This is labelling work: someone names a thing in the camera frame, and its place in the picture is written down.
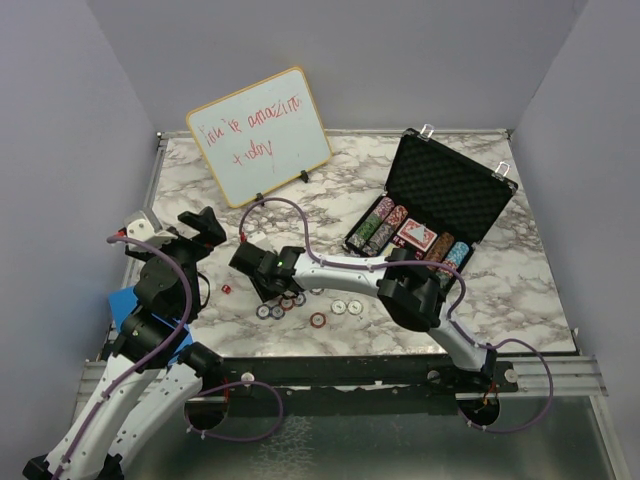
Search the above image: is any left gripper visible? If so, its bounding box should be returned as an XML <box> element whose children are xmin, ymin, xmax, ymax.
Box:
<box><xmin>128</xmin><ymin>206</ymin><xmax>226</xmax><ymax>315</ymax></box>

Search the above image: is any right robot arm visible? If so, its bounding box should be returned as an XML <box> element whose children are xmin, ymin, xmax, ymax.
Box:
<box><xmin>229</xmin><ymin>241</ymin><xmax>497</xmax><ymax>391</ymax></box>

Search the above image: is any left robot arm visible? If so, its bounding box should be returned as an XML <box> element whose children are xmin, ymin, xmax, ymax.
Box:
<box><xmin>23</xmin><ymin>207</ymin><xmax>226</xmax><ymax>479</ymax></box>

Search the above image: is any red 5 poker chip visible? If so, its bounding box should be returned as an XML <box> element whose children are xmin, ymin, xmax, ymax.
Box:
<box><xmin>310</xmin><ymin>312</ymin><xmax>327</xmax><ymax>328</ymax></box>
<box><xmin>280</xmin><ymin>298</ymin><xmax>294</xmax><ymax>310</ymax></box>

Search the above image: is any white 1 poker chip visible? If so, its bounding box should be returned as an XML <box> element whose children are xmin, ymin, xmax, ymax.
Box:
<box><xmin>347</xmin><ymin>300</ymin><xmax>363</xmax><ymax>315</ymax></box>
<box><xmin>331</xmin><ymin>300</ymin><xmax>347</xmax><ymax>315</ymax></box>

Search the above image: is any blue plastic box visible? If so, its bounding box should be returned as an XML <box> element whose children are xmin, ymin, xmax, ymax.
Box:
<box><xmin>108</xmin><ymin>287</ymin><xmax>194</xmax><ymax>365</ymax></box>

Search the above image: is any red playing card deck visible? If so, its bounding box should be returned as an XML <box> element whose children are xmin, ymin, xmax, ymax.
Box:
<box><xmin>397</xmin><ymin>218</ymin><xmax>438</xmax><ymax>252</ymax></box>

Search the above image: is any black poker chip case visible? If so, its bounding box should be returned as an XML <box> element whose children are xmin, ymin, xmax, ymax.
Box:
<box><xmin>345</xmin><ymin>128</ymin><xmax>519</xmax><ymax>272</ymax></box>

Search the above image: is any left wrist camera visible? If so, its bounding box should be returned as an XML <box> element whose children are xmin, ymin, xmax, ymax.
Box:
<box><xmin>124</xmin><ymin>208</ymin><xmax>162</xmax><ymax>243</ymax></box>

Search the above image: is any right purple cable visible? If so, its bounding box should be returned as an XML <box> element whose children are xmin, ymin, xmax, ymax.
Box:
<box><xmin>238</xmin><ymin>197</ymin><xmax>556</xmax><ymax>434</ymax></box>

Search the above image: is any white whiteboard yellow frame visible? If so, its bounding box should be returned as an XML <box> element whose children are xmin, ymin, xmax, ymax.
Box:
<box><xmin>186</xmin><ymin>67</ymin><xmax>333</xmax><ymax>208</ymax></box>

